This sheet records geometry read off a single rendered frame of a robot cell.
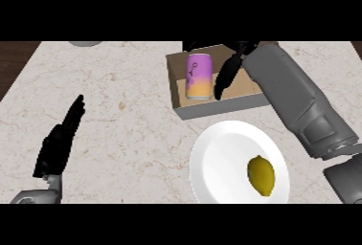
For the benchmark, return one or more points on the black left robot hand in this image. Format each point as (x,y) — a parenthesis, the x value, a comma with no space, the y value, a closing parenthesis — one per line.
(59,143)

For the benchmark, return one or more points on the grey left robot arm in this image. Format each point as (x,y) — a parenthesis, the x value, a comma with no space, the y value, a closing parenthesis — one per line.
(43,192)

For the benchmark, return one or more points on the white plate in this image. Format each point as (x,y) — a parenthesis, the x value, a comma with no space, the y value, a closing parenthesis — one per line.
(238,166)

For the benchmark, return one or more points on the cardboard box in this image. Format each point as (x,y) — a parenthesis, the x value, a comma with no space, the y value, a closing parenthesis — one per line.
(214,89)

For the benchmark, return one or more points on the pink and orange can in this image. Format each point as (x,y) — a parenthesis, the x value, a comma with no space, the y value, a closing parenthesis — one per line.
(198,77)

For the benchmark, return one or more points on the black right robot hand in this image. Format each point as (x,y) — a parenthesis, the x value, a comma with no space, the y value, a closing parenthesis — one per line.
(227,74)

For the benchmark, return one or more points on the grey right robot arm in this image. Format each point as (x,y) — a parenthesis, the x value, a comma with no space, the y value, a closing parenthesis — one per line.
(301,105)

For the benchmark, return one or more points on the grey round object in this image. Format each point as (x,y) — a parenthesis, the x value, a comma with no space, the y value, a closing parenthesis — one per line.
(84,44)

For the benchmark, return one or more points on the yellow lemon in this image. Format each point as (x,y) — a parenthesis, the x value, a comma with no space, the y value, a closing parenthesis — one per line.
(261,175)

